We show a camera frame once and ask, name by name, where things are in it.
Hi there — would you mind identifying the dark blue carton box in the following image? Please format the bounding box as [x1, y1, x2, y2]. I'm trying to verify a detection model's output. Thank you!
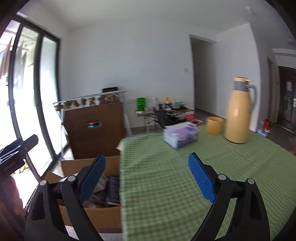
[106, 177, 120, 206]

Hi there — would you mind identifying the green checkered tablecloth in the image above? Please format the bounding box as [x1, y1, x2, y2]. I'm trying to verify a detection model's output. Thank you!
[120, 126, 295, 240]

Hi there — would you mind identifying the yellow thermos jug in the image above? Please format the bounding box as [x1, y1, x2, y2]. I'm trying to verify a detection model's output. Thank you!
[224, 77, 257, 144]

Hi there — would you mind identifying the yellow round cup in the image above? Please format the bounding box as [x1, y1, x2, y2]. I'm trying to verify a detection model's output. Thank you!
[206, 116, 223, 135]

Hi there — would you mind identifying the purple tissue box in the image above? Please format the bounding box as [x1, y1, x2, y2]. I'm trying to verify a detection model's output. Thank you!
[163, 121, 199, 149]

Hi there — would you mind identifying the cluttered side table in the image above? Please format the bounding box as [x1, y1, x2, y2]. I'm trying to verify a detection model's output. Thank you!
[135, 97, 196, 133]

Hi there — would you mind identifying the black framed glass door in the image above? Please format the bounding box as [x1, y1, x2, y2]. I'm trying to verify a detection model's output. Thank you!
[1, 15, 69, 181]

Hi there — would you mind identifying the dark entrance door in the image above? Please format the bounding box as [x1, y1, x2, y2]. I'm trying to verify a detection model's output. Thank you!
[277, 66, 295, 132]

